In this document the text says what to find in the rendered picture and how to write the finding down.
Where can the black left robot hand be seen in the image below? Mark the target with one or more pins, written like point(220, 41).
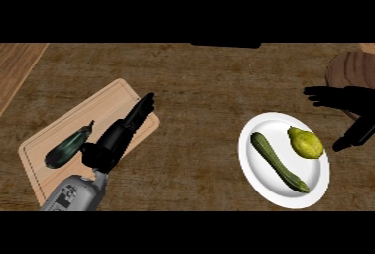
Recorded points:
point(113, 139)

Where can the green zucchini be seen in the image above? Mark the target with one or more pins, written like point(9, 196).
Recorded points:
point(278, 162)

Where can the pale wooden cutting board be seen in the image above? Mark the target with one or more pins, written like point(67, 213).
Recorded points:
point(93, 132)

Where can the white plate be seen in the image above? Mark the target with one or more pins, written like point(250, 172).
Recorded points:
point(288, 165)

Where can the yellow-green pear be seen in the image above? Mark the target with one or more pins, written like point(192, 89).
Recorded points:
point(306, 143)

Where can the dark green eggplant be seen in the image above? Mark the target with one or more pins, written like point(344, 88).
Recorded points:
point(68, 149)

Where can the brown wooden bowl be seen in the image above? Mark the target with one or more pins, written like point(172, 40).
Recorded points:
point(352, 69)

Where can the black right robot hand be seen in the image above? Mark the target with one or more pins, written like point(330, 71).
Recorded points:
point(347, 99)

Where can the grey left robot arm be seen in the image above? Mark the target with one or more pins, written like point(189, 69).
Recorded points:
point(73, 195)

